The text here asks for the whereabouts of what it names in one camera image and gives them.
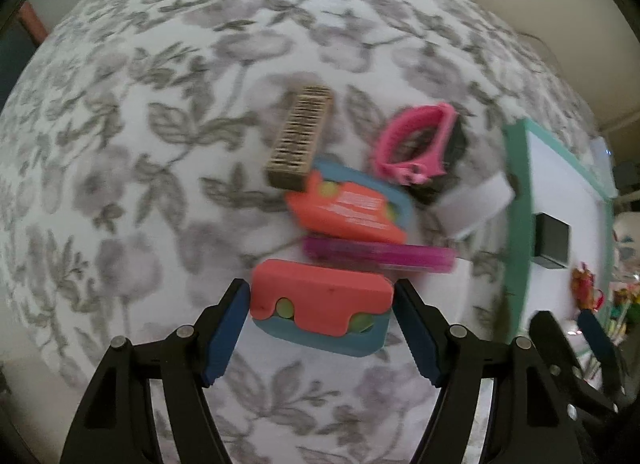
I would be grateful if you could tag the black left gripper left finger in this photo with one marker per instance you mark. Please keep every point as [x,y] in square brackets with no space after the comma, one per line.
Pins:
[114,422]

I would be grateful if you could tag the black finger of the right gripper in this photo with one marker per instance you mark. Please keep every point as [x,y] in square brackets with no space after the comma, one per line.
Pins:
[561,361]

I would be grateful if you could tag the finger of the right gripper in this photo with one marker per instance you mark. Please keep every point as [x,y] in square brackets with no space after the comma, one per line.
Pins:
[604,351]

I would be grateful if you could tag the pink puppy toy figure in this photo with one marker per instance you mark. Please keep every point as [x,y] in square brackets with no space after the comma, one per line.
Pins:
[584,291]

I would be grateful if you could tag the black rectangular box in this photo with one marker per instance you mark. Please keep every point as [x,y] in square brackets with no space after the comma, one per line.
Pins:
[552,242]

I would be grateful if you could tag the pink blue utility cutter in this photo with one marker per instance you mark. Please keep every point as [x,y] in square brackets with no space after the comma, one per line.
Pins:
[335,310]

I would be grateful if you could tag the pink smart watch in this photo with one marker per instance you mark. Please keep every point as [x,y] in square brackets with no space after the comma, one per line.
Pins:
[411,149]

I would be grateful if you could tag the gold patterned lighter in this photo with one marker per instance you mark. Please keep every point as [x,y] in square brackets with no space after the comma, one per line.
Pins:
[293,151]

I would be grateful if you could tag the teal cardboard tray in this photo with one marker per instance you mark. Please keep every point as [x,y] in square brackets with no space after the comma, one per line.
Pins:
[550,179]

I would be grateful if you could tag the purple translucent lighter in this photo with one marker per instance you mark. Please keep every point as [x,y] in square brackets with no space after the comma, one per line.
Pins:
[380,255]

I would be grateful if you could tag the white power strip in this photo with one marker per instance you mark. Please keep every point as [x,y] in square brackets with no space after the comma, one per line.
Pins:
[599,149]

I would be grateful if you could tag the orange blue utility cutter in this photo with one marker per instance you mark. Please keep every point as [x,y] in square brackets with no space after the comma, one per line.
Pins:
[347,204]

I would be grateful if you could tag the floral fleece blanket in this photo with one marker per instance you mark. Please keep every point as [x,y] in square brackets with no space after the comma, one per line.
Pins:
[132,191]

